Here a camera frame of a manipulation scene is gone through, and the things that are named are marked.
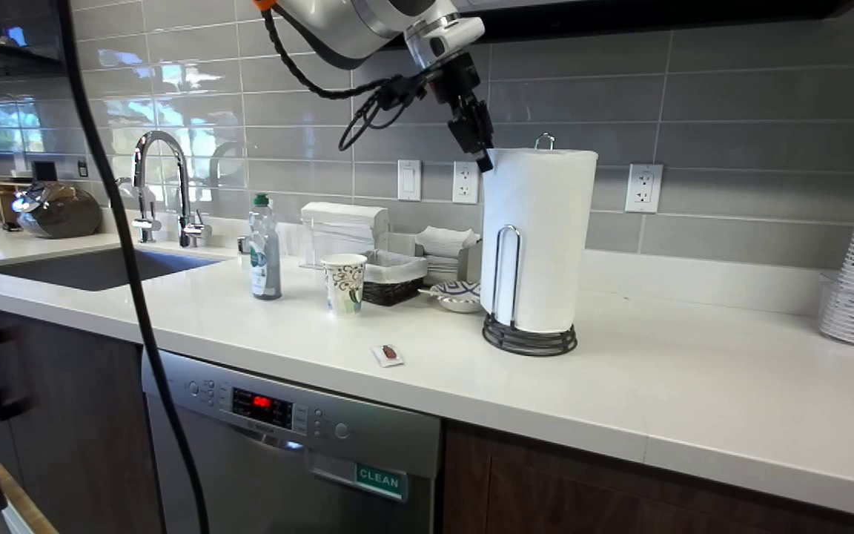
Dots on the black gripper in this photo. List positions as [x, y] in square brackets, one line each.
[457, 83]

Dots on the white paper towel roll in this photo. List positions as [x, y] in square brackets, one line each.
[541, 239]

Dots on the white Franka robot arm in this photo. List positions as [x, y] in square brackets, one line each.
[347, 24]

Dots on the metal napkin holder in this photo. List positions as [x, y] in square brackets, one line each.
[446, 249]

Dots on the small patterned dish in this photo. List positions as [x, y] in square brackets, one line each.
[454, 294]

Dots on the black tray with white liner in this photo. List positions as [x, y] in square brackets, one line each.
[392, 283]

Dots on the white rectangular container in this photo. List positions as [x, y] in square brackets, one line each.
[340, 228]

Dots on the patterned paper cup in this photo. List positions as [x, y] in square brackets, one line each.
[346, 285]

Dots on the small flat packet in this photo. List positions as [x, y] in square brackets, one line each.
[389, 354]

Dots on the dish soap bottle green cap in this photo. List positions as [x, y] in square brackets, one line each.
[266, 254]

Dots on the chrome kitchen faucet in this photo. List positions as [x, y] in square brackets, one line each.
[165, 188]

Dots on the dark wood plain cabinet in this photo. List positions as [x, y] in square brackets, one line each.
[644, 491]

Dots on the stainless steel dishwasher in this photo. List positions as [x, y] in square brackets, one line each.
[249, 464]

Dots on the steel kitchen sink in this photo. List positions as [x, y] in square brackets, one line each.
[91, 268]

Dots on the shiny dark kettle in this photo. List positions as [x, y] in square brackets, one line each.
[59, 208]

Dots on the white wall outlet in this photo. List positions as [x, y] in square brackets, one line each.
[463, 181]
[644, 188]
[408, 178]

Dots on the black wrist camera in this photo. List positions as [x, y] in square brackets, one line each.
[400, 89]

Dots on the wooden robot cart frame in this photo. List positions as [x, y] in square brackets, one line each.
[27, 506]

